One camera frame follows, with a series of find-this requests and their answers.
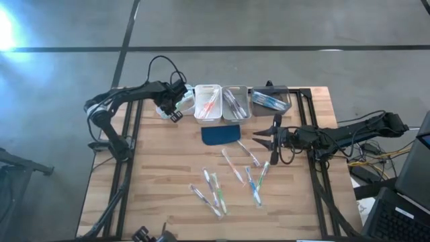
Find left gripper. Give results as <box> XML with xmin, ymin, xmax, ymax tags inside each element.
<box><xmin>156</xmin><ymin>79</ymin><xmax>189</xmax><ymax>124</ymax></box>

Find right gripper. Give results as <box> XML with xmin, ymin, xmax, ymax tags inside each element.
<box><xmin>252</xmin><ymin>113</ymin><xmax>306</xmax><ymax>166</ymax></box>

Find green toothbrush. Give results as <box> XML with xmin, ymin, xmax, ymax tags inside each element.
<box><xmin>174</xmin><ymin>93</ymin><xmax>191</xmax><ymax>114</ymax></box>
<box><xmin>256</xmin><ymin>161</ymin><xmax>271</xmax><ymax>193</ymax></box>
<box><xmin>211</xmin><ymin>173</ymin><xmax>228</xmax><ymax>215</ymax></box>

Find clear plastic bin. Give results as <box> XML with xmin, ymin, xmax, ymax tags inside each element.
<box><xmin>155</xmin><ymin>83</ymin><xmax>196</xmax><ymax>120</ymax></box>

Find dark grey plastic bin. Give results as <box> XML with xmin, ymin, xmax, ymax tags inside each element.
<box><xmin>251</xmin><ymin>85</ymin><xmax>292</xmax><ymax>118</ymax></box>

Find dark blue cloth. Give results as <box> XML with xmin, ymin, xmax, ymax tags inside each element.
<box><xmin>200</xmin><ymin>124</ymin><xmax>242</xmax><ymax>147</ymax></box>

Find white plastic bin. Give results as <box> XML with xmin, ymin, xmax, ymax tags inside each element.
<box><xmin>193</xmin><ymin>83</ymin><xmax>223</xmax><ymax>124</ymax></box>

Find light grey plastic bin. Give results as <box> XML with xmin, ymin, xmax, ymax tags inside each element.
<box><xmin>221</xmin><ymin>85</ymin><xmax>252</xmax><ymax>124</ymax></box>

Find black power brick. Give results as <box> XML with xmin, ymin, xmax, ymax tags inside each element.
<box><xmin>350</xmin><ymin>165</ymin><xmax>382</xmax><ymax>184</ymax></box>

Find small black power adapter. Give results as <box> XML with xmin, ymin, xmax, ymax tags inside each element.
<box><xmin>361</xmin><ymin>143</ymin><xmax>381</xmax><ymax>156</ymax></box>

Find white paper sheet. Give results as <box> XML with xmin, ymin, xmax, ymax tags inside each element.
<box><xmin>355</xmin><ymin>197</ymin><xmax>376</xmax><ymax>219</ymax></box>

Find black laptop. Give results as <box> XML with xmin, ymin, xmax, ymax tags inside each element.
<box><xmin>361</xmin><ymin>110</ymin><xmax>430</xmax><ymax>242</ymax></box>

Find black floor stand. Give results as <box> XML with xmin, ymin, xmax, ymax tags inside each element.
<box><xmin>0</xmin><ymin>147</ymin><xmax>55</xmax><ymax>242</ymax></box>

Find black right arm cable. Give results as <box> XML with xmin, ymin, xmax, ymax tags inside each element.
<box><xmin>277</xmin><ymin>144</ymin><xmax>305</xmax><ymax>165</ymax></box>

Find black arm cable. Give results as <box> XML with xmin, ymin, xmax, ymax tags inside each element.
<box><xmin>146</xmin><ymin>55</ymin><xmax>187</xmax><ymax>88</ymax></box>
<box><xmin>277</xmin><ymin>144</ymin><xmax>305</xmax><ymax>165</ymax></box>

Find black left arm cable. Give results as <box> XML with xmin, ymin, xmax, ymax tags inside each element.
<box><xmin>146</xmin><ymin>55</ymin><xmax>187</xmax><ymax>88</ymax></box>

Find black strap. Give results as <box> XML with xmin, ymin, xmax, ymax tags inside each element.
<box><xmin>353</xmin><ymin>177</ymin><xmax>399</xmax><ymax>202</ymax></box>

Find yellow cable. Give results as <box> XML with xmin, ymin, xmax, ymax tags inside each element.
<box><xmin>347</xmin><ymin>147</ymin><xmax>414</xmax><ymax>169</ymax></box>

